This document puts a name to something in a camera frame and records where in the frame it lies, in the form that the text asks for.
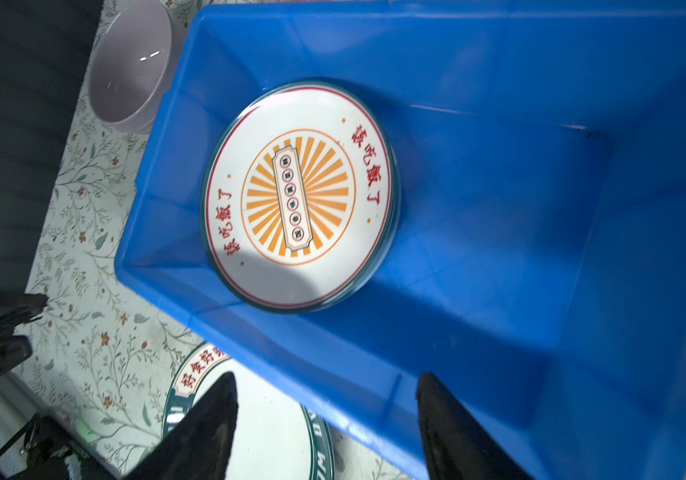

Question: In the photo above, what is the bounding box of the white plate orange sunburst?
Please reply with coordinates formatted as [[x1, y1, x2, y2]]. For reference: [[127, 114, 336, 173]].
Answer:
[[201, 81, 401, 314]]

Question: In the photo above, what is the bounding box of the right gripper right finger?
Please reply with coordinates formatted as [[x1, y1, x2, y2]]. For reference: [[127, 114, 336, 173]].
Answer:
[[416, 372, 530, 480]]

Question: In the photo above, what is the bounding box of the white plate green rim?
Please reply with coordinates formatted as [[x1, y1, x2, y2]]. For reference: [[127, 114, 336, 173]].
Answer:
[[163, 342, 336, 479]]

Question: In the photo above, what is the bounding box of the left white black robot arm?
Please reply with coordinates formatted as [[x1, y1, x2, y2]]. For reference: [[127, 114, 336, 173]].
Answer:
[[0, 291, 116, 479]]

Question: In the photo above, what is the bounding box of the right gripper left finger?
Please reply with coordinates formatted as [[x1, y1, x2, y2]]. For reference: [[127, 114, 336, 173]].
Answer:
[[126, 372, 239, 480]]

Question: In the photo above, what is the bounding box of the pink ceramic bowl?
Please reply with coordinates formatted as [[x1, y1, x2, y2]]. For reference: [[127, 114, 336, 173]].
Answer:
[[87, 1, 186, 134]]

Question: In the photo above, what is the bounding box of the blue plastic bin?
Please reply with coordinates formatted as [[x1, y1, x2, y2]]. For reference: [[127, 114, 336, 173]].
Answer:
[[115, 1, 686, 479]]

